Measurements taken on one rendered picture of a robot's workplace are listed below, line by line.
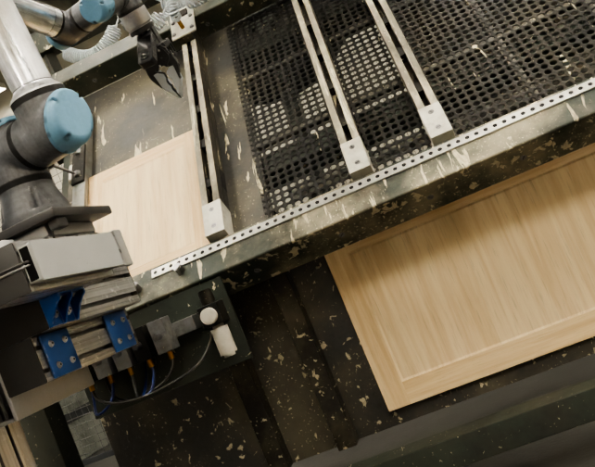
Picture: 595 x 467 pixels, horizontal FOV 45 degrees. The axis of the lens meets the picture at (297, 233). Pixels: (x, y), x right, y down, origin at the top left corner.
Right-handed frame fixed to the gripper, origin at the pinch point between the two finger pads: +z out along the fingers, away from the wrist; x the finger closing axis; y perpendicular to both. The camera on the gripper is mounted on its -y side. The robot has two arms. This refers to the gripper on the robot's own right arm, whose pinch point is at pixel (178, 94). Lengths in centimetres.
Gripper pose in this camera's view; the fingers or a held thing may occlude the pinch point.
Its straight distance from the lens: 202.0
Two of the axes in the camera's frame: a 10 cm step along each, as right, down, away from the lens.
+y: 0.6, -4.7, 8.8
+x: -8.9, 3.8, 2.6
